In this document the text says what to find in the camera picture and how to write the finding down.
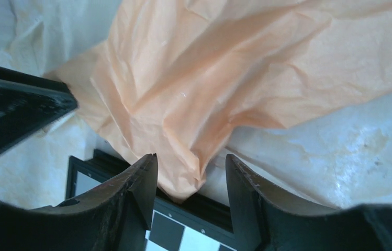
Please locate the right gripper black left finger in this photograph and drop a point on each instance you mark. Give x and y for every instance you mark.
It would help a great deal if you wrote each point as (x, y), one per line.
(114, 215)

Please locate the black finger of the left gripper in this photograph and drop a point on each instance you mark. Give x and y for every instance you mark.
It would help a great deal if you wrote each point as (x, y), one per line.
(29, 103)

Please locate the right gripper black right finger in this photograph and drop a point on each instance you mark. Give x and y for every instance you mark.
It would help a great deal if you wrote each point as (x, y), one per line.
(267, 217)

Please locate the flower bouquet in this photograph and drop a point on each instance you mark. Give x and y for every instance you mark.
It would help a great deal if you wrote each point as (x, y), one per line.
(176, 77)

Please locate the cream printed ribbon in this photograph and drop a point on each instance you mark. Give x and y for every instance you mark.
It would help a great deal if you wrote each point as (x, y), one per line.
(49, 33)

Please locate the black white checkerboard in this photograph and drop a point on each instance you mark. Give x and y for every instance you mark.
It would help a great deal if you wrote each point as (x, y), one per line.
(199, 223)

